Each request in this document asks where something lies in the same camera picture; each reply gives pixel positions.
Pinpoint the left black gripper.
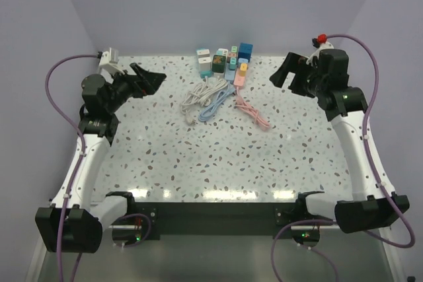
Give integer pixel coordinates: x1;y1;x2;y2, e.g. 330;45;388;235
105;63;165;113

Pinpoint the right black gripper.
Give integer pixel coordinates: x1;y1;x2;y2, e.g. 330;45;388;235
270;52;326;99

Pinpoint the yellow plug adapter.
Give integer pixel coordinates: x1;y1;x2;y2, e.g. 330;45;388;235
239;63;248;77

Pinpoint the blue cube socket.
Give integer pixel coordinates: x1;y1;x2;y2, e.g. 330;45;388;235
238;42;253;62

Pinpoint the pink power strip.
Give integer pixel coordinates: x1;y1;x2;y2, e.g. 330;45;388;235
233;66;270;131

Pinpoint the teal plug adapter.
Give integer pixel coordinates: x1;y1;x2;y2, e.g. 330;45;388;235
229;57;237;71

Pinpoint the light blue power strip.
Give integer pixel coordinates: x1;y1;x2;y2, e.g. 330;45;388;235
198;69;236;122

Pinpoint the light blue plug adapter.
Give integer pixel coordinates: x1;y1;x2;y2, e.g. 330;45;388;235
238;58;249;66

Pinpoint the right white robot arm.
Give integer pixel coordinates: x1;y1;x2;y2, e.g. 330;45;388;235
270;49;410;233

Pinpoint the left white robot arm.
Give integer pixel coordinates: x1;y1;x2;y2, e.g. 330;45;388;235
35;63;167;253

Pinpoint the white power strip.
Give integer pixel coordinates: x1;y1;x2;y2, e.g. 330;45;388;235
180;71;215;125

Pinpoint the white charger front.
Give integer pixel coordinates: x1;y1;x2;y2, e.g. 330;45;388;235
198;56;212;72

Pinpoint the green picture charger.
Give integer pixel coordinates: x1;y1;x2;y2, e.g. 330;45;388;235
211;54;227;74

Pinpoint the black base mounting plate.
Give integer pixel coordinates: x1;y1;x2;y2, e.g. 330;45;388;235
108;201;334;240

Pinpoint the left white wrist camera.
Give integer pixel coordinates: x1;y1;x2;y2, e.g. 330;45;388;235
98;48;123;76

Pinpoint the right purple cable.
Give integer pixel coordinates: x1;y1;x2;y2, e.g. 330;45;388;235
270;33;416;282

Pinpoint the purple cable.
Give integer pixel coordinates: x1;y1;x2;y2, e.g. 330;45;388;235
270;33;416;282
44;52;102;282

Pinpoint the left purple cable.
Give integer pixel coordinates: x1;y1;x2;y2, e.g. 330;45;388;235
44;52;102;282

